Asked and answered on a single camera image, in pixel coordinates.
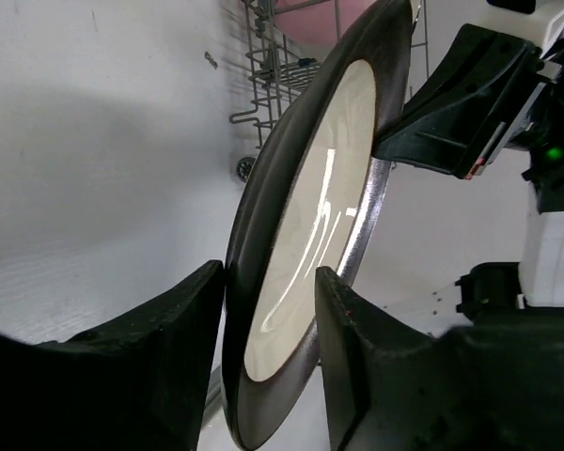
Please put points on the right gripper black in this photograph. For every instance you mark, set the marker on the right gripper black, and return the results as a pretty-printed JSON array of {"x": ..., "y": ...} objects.
[{"x": 455, "y": 120}]

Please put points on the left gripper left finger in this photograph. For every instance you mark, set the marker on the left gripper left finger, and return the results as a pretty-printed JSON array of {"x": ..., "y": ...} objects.
[{"x": 136, "y": 382}]

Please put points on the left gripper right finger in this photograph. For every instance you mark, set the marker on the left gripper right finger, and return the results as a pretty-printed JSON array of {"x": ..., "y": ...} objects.
[{"x": 492, "y": 379}]

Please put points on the brown rimmed cream plate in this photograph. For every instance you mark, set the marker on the brown rimmed cream plate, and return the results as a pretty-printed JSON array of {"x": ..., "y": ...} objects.
[{"x": 312, "y": 200}]

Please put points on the pink plate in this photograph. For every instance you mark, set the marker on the pink plate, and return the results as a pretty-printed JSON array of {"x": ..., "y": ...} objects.
[{"x": 317, "y": 23}]

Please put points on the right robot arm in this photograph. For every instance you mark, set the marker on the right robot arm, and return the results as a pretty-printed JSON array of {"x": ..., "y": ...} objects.
[{"x": 532, "y": 289}]

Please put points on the small screw on table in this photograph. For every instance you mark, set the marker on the small screw on table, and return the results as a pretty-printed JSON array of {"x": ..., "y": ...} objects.
[{"x": 213, "y": 63}]

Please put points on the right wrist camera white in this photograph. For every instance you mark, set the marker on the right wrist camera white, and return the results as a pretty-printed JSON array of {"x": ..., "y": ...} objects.
[{"x": 539, "y": 22}]

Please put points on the grey wire dish rack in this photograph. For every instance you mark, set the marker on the grey wire dish rack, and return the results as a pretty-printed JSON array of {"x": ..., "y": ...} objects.
[{"x": 277, "y": 73}]

